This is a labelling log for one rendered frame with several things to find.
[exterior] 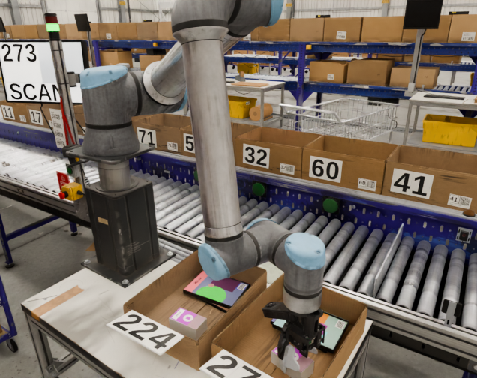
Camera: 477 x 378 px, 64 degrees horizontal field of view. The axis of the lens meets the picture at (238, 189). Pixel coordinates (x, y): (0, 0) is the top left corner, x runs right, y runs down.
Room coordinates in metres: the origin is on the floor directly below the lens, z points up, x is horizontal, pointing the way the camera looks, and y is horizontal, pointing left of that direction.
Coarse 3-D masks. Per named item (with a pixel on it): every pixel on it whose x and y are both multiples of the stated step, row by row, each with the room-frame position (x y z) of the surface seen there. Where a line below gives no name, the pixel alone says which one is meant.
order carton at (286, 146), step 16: (256, 128) 2.21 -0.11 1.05; (272, 128) 2.22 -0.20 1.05; (240, 144) 2.00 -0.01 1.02; (256, 144) 1.95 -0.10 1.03; (272, 144) 1.90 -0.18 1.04; (288, 144) 2.16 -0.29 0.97; (304, 144) 2.11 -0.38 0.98; (240, 160) 2.00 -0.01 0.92; (272, 160) 1.90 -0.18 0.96; (288, 160) 1.85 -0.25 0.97
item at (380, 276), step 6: (402, 228) 1.45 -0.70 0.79; (396, 240) 1.34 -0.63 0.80; (396, 246) 1.37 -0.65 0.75; (390, 252) 1.25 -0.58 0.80; (390, 258) 1.27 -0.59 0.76; (384, 264) 1.17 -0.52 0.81; (384, 270) 1.19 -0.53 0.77; (378, 276) 1.09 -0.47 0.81; (384, 276) 1.21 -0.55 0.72; (378, 282) 1.11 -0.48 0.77; (378, 288) 1.12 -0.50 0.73
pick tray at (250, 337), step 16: (272, 288) 1.00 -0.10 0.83; (256, 304) 0.93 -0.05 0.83; (336, 304) 0.95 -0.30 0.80; (352, 304) 0.92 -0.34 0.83; (240, 320) 0.86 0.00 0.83; (256, 320) 0.93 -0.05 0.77; (352, 320) 0.92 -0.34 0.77; (224, 336) 0.80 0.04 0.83; (240, 336) 0.86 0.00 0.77; (256, 336) 0.87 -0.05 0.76; (272, 336) 0.87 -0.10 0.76; (352, 336) 0.80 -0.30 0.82; (240, 352) 0.81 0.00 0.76; (256, 352) 0.81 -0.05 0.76; (320, 352) 0.81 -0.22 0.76; (336, 352) 0.81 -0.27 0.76; (272, 368) 0.75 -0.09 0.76; (320, 368) 0.75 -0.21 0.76; (336, 368) 0.72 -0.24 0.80
